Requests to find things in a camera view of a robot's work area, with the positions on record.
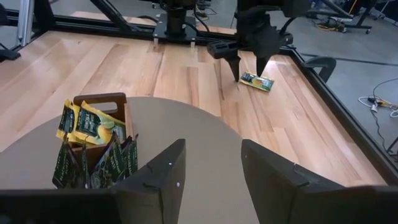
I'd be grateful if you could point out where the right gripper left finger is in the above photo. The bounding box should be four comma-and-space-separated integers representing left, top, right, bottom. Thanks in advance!
0, 139, 187, 224

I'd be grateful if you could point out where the silver aluminium post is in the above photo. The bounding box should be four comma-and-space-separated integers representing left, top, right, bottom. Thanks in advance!
17, 0, 35, 47

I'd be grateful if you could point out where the black aluminium table frame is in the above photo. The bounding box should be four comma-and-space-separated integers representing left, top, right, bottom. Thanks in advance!
0, 0, 398, 185

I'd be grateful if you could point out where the round grey mat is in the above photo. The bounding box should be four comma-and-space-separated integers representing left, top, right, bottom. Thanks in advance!
0, 96, 261, 224

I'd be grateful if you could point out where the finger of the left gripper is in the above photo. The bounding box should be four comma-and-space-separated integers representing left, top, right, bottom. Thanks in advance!
255, 55, 272, 77
228, 58, 241, 83

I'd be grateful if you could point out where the blackcurrant tea packet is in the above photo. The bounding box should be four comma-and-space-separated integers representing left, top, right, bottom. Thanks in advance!
121, 133, 139, 179
52, 136, 77, 190
89, 132, 126, 190
76, 136, 93, 190

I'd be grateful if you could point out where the white yellow cable bundle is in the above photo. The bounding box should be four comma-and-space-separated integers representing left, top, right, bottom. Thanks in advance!
357, 95, 398, 119

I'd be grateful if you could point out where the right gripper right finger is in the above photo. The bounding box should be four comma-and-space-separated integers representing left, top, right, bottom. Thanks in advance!
241, 139, 398, 224

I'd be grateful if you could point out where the wooden tea organizer box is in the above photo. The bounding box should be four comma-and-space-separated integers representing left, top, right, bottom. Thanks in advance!
52, 91, 139, 190

